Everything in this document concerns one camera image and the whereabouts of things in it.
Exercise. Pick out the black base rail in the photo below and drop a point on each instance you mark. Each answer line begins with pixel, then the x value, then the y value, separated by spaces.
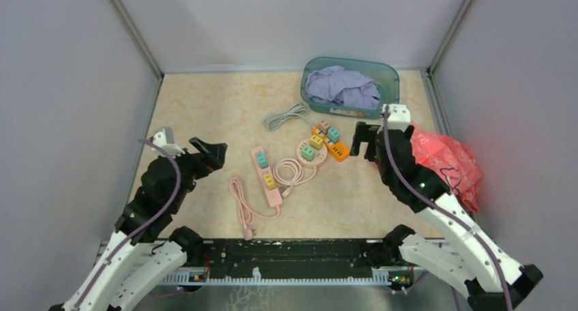
pixel 301 262

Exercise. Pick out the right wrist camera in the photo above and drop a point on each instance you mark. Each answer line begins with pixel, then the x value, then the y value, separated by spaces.
pixel 396 116

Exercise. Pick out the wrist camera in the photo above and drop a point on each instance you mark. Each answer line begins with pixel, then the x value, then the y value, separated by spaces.
pixel 396 116
pixel 164 139

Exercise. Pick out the teal plastic basin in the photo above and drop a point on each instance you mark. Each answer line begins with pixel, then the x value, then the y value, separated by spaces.
pixel 385 77

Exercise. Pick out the purple cloth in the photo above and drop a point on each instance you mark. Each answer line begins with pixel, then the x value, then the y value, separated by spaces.
pixel 337 86

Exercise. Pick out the teal charger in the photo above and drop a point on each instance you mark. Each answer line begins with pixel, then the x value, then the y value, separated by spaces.
pixel 333 134
pixel 261 159

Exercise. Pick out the yellow charger front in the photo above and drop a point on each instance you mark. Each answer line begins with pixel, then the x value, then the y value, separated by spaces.
pixel 316 142

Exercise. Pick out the yellow charger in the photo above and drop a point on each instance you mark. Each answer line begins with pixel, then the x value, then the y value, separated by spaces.
pixel 316 142
pixel 269 181

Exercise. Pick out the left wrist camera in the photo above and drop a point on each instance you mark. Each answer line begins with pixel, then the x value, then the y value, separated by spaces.
pixel 164 139

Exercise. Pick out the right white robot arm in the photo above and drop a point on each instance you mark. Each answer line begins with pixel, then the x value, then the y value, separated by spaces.
pixel 483 273

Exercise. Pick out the pink round power strip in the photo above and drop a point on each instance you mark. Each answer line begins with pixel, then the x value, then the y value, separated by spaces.
pixel 290 172

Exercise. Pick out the pink plastic bag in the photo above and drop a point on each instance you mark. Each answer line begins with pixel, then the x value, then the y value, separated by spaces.
pixel 453 161

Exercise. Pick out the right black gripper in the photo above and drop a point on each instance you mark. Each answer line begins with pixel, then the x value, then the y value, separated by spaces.
pixel 364 132

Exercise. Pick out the pink brown charger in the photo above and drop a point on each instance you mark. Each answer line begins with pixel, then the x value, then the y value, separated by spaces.
pixel 323 127

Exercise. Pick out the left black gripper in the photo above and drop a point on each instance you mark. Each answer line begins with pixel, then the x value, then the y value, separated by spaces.
pixel 204 164

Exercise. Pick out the pink long power strip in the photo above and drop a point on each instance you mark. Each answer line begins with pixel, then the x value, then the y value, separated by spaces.
pixel 245 214

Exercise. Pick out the orange power strip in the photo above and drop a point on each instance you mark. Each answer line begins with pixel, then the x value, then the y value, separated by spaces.
pixel 339 151

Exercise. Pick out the green charger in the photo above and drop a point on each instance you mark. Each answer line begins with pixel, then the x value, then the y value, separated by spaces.
pixel 308 153

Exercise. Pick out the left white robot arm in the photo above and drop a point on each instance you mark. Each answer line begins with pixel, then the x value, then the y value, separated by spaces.
pixel 132 265

